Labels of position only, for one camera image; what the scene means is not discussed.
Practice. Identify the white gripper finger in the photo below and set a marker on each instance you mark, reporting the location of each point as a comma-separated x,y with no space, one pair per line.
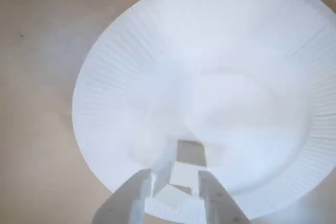
126,200
220,208

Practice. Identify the white block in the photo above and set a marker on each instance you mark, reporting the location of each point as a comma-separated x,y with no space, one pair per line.
183,175

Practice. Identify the white paper plate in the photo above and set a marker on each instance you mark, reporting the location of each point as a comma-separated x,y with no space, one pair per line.
210,64

